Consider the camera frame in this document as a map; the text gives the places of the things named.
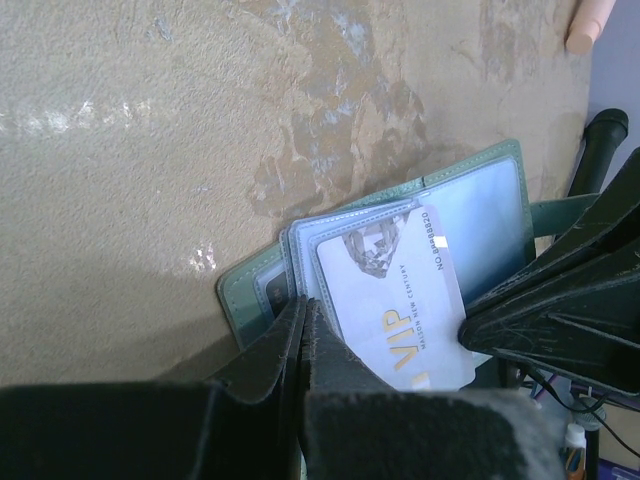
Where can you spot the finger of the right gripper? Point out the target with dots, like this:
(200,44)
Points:
(606,226)
(584,326)

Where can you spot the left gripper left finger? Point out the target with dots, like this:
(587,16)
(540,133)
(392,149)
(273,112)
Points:
(239,424)

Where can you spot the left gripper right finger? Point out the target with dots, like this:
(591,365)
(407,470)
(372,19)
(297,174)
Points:
(357,427)

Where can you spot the green card holder wallet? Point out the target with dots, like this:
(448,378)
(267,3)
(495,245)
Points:
(483,206)

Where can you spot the white credit card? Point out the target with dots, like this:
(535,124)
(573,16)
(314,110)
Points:
(396,299)

